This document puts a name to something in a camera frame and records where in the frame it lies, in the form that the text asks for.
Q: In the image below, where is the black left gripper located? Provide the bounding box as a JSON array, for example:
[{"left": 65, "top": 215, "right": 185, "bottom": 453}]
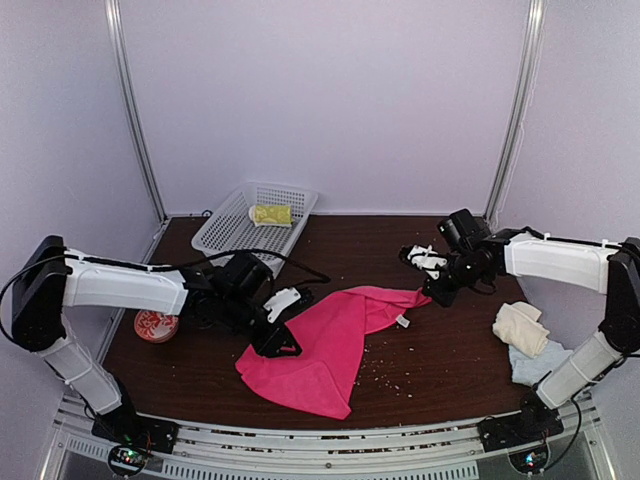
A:
[{"left": 219, "top": 291, "right": 302, "bottom": 358}]

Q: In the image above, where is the green and white patterned towel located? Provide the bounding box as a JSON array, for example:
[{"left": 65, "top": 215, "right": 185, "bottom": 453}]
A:
[{"left": 248, "top": 204, "right": 293, "bottom": 227}]

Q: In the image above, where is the pink towel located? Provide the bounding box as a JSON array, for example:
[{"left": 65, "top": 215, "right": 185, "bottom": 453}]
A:
[{"left": 235, "top": 286, "right": 431, "bottom": 420}]

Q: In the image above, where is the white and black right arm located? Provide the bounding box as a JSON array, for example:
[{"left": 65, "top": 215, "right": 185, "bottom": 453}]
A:
[{"left": 401, "top": 209, "right": 639, "bottom": 442}]

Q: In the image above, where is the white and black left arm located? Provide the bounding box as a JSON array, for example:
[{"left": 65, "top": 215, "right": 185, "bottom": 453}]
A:
[{"left": 1, "top": 236, "right": 302, "bottom": 444}]

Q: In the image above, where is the cream towel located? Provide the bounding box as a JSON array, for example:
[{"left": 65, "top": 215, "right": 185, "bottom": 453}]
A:
[{"left": 492, "top": 301, "right": 550, "bottom": 358}]

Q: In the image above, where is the red patterned bowl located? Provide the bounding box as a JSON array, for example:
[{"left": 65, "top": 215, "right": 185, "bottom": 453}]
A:
[{"left": 134, "top": 310, "right": 179, "bottom": 344}]

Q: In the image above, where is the white perforated plastic basket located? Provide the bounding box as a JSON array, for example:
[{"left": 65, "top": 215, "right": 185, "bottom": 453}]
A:
[{"left": 191, "top": 182, "right": 318, "bottom": 256}]

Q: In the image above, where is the light blue towel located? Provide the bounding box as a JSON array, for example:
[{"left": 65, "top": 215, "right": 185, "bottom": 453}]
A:
[{"left": 508, "top": 340, "right": 573, "bottom": 387}]

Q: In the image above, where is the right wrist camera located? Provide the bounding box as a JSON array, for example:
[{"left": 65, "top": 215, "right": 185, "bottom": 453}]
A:
[{"left": 399, "top": 244, "right": 448, "bottom": 272}]

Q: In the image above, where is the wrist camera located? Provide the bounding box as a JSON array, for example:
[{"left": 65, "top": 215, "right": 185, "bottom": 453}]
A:
[
  {"left": 399, "top": 244, "right": 448, "bottom": 272},
  {"left": 263, "top": 287, "right": 313, "bottom": 323}
]

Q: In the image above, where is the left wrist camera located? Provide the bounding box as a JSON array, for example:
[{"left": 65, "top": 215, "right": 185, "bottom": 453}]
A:
[{"left": 263, "top": 287, "right": 313, "bottom": 323}]

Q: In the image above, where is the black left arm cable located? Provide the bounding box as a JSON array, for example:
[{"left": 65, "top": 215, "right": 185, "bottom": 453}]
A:
[{"left": 0, "top": 249, "right": 331, "bottom": 341}]

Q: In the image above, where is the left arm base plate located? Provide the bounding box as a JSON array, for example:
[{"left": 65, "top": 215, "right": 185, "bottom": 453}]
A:
[{"left": 91, "top": 415, "right": 179, "bottom": 454}]

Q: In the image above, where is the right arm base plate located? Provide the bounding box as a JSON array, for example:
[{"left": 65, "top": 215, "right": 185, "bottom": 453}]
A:
[{"left": 477, "top": 412, "right": 564, "bottom": 452}]

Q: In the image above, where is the right aluminium corner post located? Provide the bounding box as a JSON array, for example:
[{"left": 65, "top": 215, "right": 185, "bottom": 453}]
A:
[{"left": 484, "top": 0, "right": 547, "bottom": 227}]

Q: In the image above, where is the aluminium corner post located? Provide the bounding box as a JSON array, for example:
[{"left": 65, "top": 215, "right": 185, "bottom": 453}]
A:
[
  {"left": 104, "top": 0, "right": 168, "bottom": 223},
  {"left": 484, "top": 0, "right": 547, "bottom": 227}
]

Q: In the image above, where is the left aluminium corner post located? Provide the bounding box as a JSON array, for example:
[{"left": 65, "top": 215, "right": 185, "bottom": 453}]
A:
[{"left": 104, "top": 0, "right": 168, "bottom": 223}]

